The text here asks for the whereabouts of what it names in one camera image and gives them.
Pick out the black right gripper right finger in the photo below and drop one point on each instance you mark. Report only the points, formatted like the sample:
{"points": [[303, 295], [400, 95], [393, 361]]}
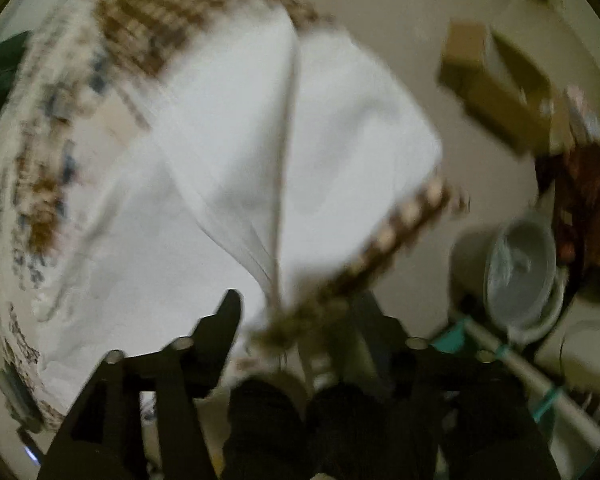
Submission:
{"points": [[404, 405]]}

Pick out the grey plastic bucket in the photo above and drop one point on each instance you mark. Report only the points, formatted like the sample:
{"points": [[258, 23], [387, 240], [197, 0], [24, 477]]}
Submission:
{"points": [[512, 270]]}

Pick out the white pants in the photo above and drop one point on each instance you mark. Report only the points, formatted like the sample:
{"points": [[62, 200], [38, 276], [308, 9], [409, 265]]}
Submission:
{"points": [[270, 159]]}

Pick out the floral brown checkered blanket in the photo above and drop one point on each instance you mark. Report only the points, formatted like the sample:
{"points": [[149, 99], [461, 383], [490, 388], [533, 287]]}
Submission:
{"points": [[84, 51]]}

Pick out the open cardboard box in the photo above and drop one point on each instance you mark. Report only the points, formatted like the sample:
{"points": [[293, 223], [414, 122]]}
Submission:
{"points": [[504, 90]]}

